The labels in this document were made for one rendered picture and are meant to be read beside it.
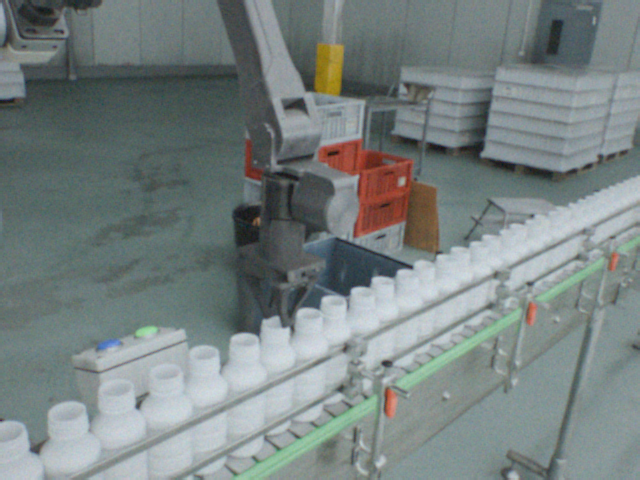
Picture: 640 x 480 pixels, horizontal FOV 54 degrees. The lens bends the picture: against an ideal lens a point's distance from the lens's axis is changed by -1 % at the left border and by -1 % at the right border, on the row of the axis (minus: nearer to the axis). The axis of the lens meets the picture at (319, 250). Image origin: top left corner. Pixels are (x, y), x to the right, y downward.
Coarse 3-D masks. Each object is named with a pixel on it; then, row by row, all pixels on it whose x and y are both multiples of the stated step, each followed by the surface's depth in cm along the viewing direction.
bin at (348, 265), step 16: (320, 240) 181; (336, 240) 185; (320, 256) 183; (336, 256) 187; (352, 256) 182; (368, 256) 178; (384, 256) 174; (320, 272) 185; (336, 272) 188; (352, 272) 184; (368, 272) 180; (384, 272) 175; (320, 288) 150; (336, 288) 190; (352, 288) 185; (368, 288) 181; (256, 304) 169; (288, 304) 160; (304, 304) 155; (320, 304) 151; (256, 320) 170
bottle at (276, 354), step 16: (272, 320) 86; (272, 336) 83; (288, 336) 85; (272, 352) 84; (288, 352) 85; (272, 368) 84; (288, 368) 85; (288, 384) 86; (272, 400) 85; (288, 400) 87; (272, 416) 86; (272, 432) 87
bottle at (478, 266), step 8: (472, 248) 121; (480, 248) 120; (472, 256) 121; (480, 256) 120; (472, 264) 121; (480, 264) 121; (472, 272) 121; (480, 272) 120; (488, 272) 121; (472, 280) 121; (480, 288) 122; (472, 296) 122; (480, 296) 122; (472, 304) 123; (480, 304) 123; (472, 320) 124; (480, 320) 125
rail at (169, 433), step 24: (480, 312) 123; (360, 336) 94; (432, 336) 111; (312, 360) 86; (264, 384) 80; (216, 408) 75; (168, 432) 70; (264, 432) 83; (120, 456) 66; (216, 456) 77
